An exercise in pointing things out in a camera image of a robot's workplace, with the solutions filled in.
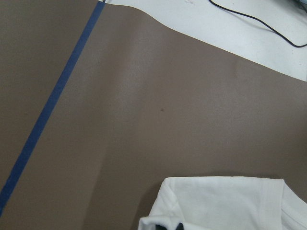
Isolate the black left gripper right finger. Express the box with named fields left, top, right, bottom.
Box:
left=176, top=223, right=184, bottom=230

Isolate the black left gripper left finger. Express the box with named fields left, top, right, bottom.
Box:
left=155, top=225, right=164, bottom=230

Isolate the white long-sleeve printed shirt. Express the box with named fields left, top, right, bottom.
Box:
left=138, top=176, right=307, bottom=230

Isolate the thin black table cable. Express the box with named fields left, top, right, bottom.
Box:
left=209, top=0, right=307, bottom=48

